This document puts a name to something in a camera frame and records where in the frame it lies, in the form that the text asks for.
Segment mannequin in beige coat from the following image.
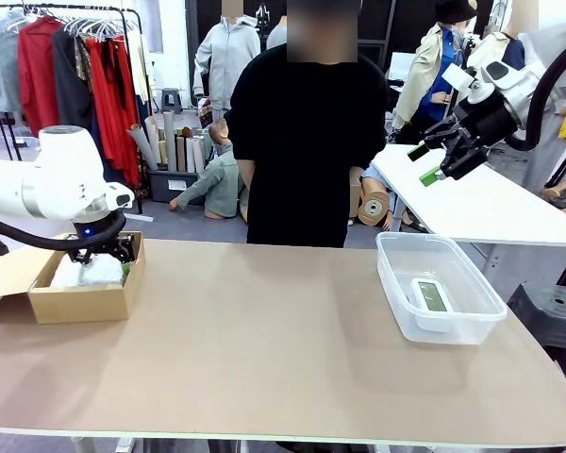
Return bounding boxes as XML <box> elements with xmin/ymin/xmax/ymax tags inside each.
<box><xmin>391</xmin><ymin>21</ymin><xmax>468</xmax><ymax>143</ymax></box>

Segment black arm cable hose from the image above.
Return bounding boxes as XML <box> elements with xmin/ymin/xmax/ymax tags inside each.
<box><xmin>504</xmin><ymin>40</ymin><xmax>566</xmax><ymax>152</ymax></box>
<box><xmin>0</xmin><ymin>211</ymin><xmax>127</xmax><ymax>251</ymax></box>

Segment seated mannequin in green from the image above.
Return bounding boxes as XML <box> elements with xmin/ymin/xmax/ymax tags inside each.
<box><xmin>169</xmin><ymin>117</ymin><xmax>249</xmax><ymax>222</ymax></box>

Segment lying mannequin blue shirt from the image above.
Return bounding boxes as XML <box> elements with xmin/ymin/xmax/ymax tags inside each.
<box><xmin>360</xmin><ymin>162</ymin><xmax>402</xmax><ymax>227</ymax></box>

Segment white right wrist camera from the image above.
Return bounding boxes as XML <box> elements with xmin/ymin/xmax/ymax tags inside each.
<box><xmin>441</xmin><ymin>59</ymin><xmax>515</xmax><ymax>105</ymax></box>

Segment grey step stool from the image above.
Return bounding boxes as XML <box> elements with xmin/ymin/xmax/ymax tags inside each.
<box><xmin>159</xmin><ymin>87</ymin><xmax>184</xmax><ymax>115</ymax></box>

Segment black plastic stool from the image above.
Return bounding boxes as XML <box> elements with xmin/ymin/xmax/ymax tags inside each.
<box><xmin>507</xmin><ymin>281</ymin><xmax>566</xmax><ymax>374</ymax></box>

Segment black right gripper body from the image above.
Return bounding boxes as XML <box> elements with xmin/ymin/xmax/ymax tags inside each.
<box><xmin>452</xmin><ymin>96</ymin><xmax>521</xmax><ymax>158</ymax></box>

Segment grey storage bin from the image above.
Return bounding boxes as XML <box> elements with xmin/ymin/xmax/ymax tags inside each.
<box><xmin>148</xmin><ymin>167</ymin><xmax>204</xmax><ymax>204</ymax></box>

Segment thick grey cardboard tube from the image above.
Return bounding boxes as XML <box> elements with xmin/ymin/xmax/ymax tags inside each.
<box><xmin>126</xmin><ymin>123</ymin><xmax>159</xmax><ymax>171</ymax></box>

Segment white side table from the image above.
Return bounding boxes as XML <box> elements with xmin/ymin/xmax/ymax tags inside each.
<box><xmin>371</xmin><ymin>143</ymin><xmax>566</xmax><ymax>249</ymax></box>

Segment tall grey cardboard tube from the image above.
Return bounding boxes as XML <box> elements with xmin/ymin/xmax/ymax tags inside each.
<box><xmin>162</xmin><ymin>110</ymin><xmax>178</xmax><ymax>172</ymax></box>

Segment person in black shirt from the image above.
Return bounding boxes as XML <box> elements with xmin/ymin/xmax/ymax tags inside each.
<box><xmin>224</xmin><ymin>0</ymin><xmax>389</xmax><ymax>249</ymax></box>

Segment long red dress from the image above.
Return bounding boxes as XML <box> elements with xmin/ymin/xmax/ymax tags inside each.
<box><xmin>84</xmin><ymin>36</ymin><xmax>142</xmax><ymax>186</ymax></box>

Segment squat white clock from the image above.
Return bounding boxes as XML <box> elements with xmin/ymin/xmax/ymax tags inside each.
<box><xmin>77</xmin><ymin>254</ymin><xmax>126</xmax><ymax>287</ymax></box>

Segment black bucket hat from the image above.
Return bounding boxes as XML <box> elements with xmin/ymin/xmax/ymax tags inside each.
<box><xmin>433</xmin><ymin>0</ymin><xmax>478</xmax><ymax>24</ymax></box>

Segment mannequin in cream jacket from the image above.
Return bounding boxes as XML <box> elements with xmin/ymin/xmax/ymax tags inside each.
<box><xmin>464</xmin><ymin>0</ymin><xmax>537</xmax><ymax>72</ymax></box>

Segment red shirt on hanger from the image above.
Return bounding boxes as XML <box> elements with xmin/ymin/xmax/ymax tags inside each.
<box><xmin>17</xmin><ymin>16</ymin><xmax>62</xmax><ymax>138</ymax></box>

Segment black hanging garment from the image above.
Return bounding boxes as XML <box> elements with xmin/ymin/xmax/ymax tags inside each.
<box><xmin>51</xmin><ymin>28</ymin><xmax>95</xmax><ymax>136</ymax></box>

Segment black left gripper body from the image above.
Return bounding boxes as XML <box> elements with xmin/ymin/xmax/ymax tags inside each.
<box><xmin>73</xmin><ymin>219</ymin><xmax>125</xmax><ymax>255</ymax></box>

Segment white computer monitor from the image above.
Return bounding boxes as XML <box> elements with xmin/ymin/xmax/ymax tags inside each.
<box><xmin>388</xmin><ymin>51</ymin><xmax>416</xmax><ymax>81</ymax></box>

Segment open brown cardboard box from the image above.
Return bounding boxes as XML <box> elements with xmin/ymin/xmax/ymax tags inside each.
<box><xmin>0</xmin><ymin>230</ymin><xmax>146</xmax><ymax>325</ymax></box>

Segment bare mannequin limbs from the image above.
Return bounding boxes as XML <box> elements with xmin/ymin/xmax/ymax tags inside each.
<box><xmin>540</xmin><ymin>172</ymin><xmax>566</xmax><ymax>218</ymax></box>

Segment brown cardboard carton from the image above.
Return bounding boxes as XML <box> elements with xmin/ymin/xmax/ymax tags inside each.
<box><xmin>347</xmin><ymin>183</ymin><xmax>362</xmax><ymax>219</ymax></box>

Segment clear plastic container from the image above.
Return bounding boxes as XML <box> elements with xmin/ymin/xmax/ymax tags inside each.
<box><xmin>375</xmin><ymin>230</ymin><xmax>508</xmax><ymax>345</ymax></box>

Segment light blue hanging garment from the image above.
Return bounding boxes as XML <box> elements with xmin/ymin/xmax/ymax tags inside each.
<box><xmin>0</xmin><ymin>11</ymin><xmax>27</xmax><ymax>114</ymax></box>

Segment mannequin in grey hoodie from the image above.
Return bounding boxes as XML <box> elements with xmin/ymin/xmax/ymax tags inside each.
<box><xmin>191</xmin><ymin>13</ymin><xmax>261</xmax><ymax>112</ymax></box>

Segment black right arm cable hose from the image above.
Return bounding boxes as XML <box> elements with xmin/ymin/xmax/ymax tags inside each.
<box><xmin>504</xmin><ymin>40</ymin><xmax>566</xmax><ymax>152</ymax></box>

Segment black tripod stand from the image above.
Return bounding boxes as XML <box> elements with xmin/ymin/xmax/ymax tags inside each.
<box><xmin>452</xmin><ymin>32</ymin><xmax>482</xmax><ymax>75</ymax></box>

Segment white digital clock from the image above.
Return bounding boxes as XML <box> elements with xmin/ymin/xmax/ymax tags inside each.
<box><xmin>408</xmin><ymin>277</ymin><xmax>456</xmax><ymax>331</ymax></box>

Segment person right forearm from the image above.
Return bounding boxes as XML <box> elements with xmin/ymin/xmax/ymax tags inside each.
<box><xmin>237</xmin><ymin>158</ymin><xmax>257</xmax><ymax>223</ymax></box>

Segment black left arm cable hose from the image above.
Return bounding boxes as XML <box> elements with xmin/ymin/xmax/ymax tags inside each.
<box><xmin>0</xmin><ymin>211</ymin><xmax>127</xmax><ymax>251</ymax></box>

